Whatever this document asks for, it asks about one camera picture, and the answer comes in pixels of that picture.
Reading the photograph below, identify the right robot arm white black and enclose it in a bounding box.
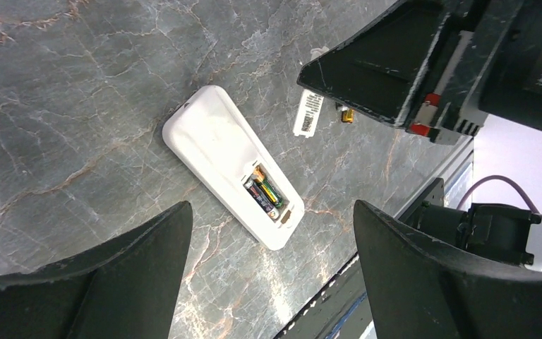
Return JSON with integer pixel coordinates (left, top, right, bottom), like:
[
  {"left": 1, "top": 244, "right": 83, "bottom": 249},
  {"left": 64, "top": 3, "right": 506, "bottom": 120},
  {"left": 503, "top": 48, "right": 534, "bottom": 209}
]
[{"left": 298, "top": 1, "right": 542, "bottom": 272}]

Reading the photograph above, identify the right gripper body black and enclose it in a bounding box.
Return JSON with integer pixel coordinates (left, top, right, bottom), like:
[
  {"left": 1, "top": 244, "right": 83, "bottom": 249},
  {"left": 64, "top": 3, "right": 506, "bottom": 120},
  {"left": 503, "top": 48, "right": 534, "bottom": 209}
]
[{"left": 405, "top": 1, "right": 524, "bottom": 144}]

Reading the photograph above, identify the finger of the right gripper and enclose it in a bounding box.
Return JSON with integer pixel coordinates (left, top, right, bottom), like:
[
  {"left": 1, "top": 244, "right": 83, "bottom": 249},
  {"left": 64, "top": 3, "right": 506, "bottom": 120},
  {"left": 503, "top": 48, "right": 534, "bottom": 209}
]
[{"left": 297, "top": 1, "right": 463, "bottom": 128}]

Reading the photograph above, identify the black copper AAA battery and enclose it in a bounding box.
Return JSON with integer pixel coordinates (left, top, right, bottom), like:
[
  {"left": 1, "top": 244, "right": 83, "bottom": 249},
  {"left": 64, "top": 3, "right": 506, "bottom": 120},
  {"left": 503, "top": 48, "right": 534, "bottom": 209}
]
[{"left": 251, "top": 166, "right": 284, "bottom": 208}]

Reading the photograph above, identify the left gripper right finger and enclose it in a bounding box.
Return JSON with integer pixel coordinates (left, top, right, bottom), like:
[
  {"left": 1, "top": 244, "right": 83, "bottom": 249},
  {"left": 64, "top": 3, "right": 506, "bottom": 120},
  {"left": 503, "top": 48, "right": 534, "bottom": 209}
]
[{"left": 354, "top": 200, "right": 542, "bottom": 338}]

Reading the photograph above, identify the gold AAA battery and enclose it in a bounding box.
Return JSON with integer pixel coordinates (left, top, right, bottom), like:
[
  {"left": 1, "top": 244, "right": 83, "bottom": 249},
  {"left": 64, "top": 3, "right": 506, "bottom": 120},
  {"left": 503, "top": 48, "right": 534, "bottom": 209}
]
[{"left": 336, "top": 105, "right": 355, "bottom": 124}]

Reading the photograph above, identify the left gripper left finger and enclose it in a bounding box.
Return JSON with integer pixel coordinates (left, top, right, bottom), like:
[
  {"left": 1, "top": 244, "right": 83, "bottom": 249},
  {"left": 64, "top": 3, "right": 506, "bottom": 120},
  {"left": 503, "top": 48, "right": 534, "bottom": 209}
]
[{"left": 0, "top": 201, "right": 193, "bottom": 338}]

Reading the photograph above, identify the white battery cover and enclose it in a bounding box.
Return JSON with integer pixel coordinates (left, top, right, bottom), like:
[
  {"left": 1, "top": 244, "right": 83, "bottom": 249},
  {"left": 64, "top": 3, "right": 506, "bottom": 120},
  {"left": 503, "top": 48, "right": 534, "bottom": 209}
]
[{"left": 293, "top": 89, "right": 324, "bottom": 138}]

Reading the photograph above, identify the white remote control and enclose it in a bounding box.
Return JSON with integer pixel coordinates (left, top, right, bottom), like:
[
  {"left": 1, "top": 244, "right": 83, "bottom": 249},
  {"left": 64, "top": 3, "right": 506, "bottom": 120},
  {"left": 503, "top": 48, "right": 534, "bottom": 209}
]
[{"left": 162, "top": 85, "right": 304, "bottom": 251}]

